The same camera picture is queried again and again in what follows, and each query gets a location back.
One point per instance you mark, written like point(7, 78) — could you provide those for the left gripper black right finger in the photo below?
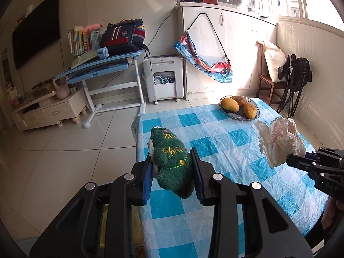
point(201, 175)

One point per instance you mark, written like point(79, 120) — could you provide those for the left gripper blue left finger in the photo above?
point(146, 179)

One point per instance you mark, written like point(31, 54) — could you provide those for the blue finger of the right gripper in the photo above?
point(298, 162)

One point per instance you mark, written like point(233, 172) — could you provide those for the green plush toy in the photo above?
point(171, 161)

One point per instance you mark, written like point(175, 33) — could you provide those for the white plastic bag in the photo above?
point(279, 140)

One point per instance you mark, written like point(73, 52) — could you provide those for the yellow plastic trash bin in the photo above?
point(136, 226)

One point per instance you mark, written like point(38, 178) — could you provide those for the blue white checkered tablecloth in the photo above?
point(175, 227)

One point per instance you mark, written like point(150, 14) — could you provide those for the yellow mango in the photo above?
point(229, 104)

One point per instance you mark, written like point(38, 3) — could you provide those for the orange round fruit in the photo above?
point(250, 110)

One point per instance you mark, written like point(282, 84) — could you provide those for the brown fruit at back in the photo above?
point(240, 100)

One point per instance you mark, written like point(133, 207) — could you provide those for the wooden chair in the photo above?
point(266, 87)

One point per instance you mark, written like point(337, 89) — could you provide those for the black folding chair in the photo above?
point(297, 73)

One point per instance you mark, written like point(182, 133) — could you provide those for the colourful hanging cloth bag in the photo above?
point(218, 71)

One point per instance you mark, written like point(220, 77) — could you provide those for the white air purifier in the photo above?
point(163, 76)

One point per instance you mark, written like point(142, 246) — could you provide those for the white cushion on chair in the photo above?
point(275, 58)

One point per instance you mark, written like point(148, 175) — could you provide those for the cream tv cabinet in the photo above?
point(49, 110)

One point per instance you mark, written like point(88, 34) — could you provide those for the pink kettlebell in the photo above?
point(61, 87)

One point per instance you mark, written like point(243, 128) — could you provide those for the white balcony cabinet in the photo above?
point(219, 34)

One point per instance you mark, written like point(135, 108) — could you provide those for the navy red backpack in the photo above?
point(124, 37)

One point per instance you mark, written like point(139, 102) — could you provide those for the row of books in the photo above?
point(81, 42)

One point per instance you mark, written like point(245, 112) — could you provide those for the pink plush toy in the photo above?
point(90, 28)

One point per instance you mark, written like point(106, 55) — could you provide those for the dark wire fruit basket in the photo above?
point(240, 115)

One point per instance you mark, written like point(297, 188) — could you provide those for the black wall television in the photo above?
point(37, 31)

